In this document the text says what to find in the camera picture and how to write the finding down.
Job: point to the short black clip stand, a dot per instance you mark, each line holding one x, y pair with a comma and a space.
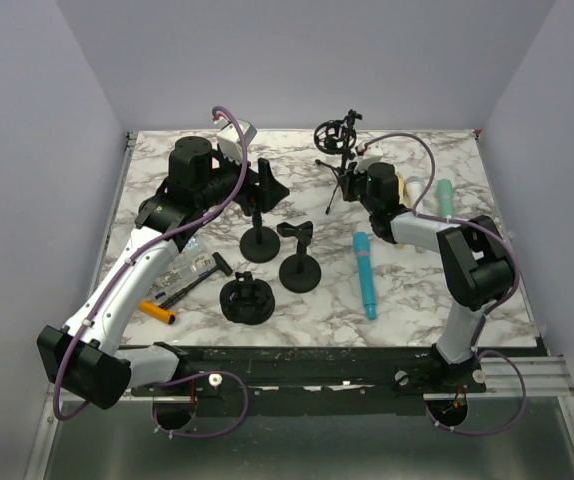
299, 273

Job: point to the blue microphone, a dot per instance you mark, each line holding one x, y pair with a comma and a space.
362, 250

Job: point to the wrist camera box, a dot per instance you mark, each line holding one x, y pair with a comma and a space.
228, 139
366, 155

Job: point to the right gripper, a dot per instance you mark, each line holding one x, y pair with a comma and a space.
348, 180

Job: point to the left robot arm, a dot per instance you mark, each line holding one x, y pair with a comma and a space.
82, 356

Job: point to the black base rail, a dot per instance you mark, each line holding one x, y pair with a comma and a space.
316, 381

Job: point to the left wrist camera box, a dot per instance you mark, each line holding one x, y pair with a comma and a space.
228, 139

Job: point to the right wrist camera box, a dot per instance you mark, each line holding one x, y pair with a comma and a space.
366, 155

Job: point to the tall black clip stand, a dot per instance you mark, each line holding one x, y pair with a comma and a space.
259, 244

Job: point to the orange yellow tool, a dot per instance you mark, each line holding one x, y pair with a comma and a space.
150, 309

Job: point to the clear plastic screw box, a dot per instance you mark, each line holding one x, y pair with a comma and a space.
194, 261

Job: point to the white microphone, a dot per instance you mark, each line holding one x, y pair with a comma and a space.
413, 190

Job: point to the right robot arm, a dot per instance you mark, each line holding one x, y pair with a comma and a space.
480, 272

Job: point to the mint green microphone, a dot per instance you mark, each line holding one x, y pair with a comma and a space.
445, 197

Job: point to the black tripod shock-mount stand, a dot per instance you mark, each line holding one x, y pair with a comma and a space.
337, 138

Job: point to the black t-handle tool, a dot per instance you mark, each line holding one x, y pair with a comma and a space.
219, 265

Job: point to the black shock-mount round stand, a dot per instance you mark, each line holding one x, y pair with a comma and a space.
247, 300

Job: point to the beige microphone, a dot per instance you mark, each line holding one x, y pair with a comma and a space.
402, 199

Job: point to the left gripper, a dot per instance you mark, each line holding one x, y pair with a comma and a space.
261, 191

